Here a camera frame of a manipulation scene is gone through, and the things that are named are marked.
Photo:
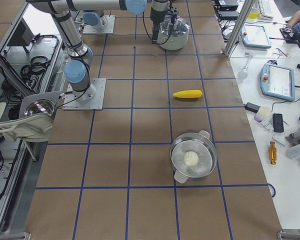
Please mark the grey chair with bowl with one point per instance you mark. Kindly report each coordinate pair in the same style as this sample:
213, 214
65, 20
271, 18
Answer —
35, 120

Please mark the steel steamer pot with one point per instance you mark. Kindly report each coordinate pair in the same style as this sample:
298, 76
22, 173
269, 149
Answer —
200, 143

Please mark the teach pendant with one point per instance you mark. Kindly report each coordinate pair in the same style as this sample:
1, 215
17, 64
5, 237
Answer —
277, 82
255, 36

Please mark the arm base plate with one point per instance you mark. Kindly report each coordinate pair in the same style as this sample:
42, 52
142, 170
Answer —
96, 25
93, 98

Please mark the yellow tape roll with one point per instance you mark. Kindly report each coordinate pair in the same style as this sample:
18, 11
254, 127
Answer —
254, 13

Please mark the white steamed bun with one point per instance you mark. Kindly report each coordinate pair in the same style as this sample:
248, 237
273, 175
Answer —
191, 158

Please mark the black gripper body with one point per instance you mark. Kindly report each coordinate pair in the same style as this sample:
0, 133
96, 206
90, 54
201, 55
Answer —
155, 14

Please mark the yellow corn cob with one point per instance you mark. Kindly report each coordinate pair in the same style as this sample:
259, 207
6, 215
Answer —
188, 94

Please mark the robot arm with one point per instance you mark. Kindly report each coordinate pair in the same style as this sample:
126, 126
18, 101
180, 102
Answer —
77, 71
158, 12

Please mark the pale green electric pot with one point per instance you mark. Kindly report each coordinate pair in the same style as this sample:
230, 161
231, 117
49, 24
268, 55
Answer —
176, 38

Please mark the aluminium frame post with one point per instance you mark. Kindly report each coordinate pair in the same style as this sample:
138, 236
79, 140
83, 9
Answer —
243, 15

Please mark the gold brass fitting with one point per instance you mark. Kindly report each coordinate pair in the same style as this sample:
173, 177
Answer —
272, 153

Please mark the glass pot lid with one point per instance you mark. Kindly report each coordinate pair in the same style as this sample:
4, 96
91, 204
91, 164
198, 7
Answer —
179, 28

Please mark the far teach pendant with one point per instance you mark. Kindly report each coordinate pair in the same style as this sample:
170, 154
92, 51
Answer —
255, 36

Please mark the near teach pendant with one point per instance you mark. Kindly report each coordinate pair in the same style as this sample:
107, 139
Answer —
277, 82

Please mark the black power adapter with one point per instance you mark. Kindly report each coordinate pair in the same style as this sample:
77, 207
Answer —
251, 107

